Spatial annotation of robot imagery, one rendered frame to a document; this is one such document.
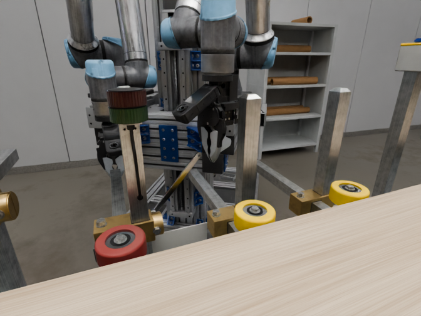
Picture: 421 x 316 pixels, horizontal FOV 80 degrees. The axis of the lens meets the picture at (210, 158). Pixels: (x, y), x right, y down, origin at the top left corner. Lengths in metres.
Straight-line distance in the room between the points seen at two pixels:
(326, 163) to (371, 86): 4.08
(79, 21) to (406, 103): 1.09
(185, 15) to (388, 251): 0.66
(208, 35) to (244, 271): 0.45
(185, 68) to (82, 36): 0.42
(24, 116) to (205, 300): 3.07
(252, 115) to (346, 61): 3.83
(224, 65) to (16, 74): 2.82
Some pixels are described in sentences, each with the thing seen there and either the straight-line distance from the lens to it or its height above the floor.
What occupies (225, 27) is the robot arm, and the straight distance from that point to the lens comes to 0.58.
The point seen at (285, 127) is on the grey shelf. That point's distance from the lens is 3.85.
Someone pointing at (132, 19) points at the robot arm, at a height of 1.30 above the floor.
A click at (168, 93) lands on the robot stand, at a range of 1.28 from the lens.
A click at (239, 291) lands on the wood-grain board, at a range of 0.37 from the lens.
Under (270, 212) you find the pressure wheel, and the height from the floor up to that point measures 0.91.
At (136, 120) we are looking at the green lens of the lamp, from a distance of 0.41.
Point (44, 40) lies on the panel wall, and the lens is 3.16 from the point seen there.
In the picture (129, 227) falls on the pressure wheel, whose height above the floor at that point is 0.91.
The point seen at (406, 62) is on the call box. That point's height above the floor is 1.17.
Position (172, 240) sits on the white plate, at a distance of 0.65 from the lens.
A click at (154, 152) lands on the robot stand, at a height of 0.77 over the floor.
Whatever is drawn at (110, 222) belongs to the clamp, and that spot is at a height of 0.87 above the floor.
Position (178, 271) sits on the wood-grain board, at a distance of 0.39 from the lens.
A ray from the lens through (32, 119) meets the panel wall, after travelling 3.28.
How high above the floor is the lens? 1.18
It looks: 21 degrees down
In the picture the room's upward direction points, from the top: straight up
